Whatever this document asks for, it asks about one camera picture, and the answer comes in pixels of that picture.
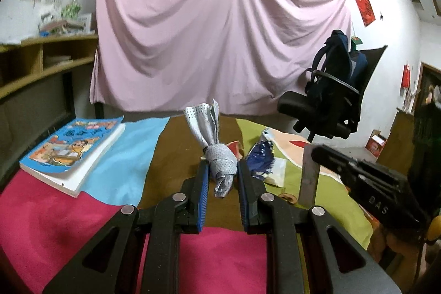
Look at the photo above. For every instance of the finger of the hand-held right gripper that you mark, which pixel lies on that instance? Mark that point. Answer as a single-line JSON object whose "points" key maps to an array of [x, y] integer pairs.
{"points": [[334, 159]]}

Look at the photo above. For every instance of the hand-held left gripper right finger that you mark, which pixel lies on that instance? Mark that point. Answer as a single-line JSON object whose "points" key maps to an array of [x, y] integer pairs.
{"points": [[244, 197]]}

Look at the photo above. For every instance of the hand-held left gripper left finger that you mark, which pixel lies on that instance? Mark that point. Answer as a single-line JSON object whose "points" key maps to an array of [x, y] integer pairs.
{"points": [[203, 190]]}

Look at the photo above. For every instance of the grey dotted twisted cloth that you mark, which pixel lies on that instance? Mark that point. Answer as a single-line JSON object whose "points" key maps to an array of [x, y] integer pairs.
{"points": [[220, 159]]}

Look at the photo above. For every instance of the white snack packet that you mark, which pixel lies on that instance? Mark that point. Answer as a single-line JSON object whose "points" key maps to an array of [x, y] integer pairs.
{"points": [[277, 173]]}

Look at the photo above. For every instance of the brown fruit peel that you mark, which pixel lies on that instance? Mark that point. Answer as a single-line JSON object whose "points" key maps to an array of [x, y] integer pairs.
{"points": [[287, 198]]}

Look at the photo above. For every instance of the blue foil wrapper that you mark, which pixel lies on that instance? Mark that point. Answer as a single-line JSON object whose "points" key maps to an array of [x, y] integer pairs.
{"points": [[260, 156]]}

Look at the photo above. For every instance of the red triangular wrapper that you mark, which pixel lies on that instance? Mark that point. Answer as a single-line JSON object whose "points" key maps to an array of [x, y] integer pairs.
{"points": [[234, 147]]}

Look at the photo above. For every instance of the cardboard box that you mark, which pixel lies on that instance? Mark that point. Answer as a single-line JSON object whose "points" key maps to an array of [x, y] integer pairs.
{"points": [[375, 142]]}

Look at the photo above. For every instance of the wooden cabinet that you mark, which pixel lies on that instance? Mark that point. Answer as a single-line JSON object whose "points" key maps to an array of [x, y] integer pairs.
{"points": [[399, 142]]}

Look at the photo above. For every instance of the black office chair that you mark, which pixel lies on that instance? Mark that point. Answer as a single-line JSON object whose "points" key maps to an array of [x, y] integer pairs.
{"points": [[299, 104]]}

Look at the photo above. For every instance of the colourful patchwork blanket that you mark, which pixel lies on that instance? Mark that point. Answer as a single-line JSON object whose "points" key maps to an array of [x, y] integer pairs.
{"points": [[220, 263]]}

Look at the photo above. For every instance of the dark blue backpack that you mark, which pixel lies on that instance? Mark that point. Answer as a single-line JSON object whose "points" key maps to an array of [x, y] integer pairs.
{"points": [[337, 56]]}

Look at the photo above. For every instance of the red hanging packet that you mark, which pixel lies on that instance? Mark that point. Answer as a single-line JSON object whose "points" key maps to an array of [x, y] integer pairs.
{"points": [[406, 76]]}

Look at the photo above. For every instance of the blue illustrated book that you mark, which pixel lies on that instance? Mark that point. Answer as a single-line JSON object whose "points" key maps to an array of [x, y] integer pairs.
{"points": [[69, 149]]}

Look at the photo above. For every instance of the pink hanging sheet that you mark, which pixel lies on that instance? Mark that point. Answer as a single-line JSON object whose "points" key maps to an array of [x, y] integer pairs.
{"points": [[206, 22]]}

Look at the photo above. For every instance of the wooden shelf desk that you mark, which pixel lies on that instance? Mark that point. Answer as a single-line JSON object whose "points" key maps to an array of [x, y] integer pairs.
{"points": [[34, 101]]}

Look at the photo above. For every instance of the folded papers in shelf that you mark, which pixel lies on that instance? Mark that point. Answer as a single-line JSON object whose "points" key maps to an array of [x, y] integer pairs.
{"points": [[57, 60]]}

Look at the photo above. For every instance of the white small box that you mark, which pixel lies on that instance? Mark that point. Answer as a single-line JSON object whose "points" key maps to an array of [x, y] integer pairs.
{"points": [[85, 22]]}

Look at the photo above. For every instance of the stack of books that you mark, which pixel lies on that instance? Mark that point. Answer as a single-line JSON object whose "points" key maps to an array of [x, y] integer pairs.
{"points": [[62, 26]]}

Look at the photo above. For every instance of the glass jar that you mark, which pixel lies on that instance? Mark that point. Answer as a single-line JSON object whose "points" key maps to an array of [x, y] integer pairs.
{"points": [[71, 8]]}

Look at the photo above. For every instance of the wooden door frame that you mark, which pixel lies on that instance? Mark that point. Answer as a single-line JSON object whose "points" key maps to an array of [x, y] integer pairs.
{"points": [[425, 73]]}

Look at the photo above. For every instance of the red paper wall decoration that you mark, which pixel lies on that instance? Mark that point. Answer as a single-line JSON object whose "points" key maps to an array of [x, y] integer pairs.
{"points": [[365, 10]]}

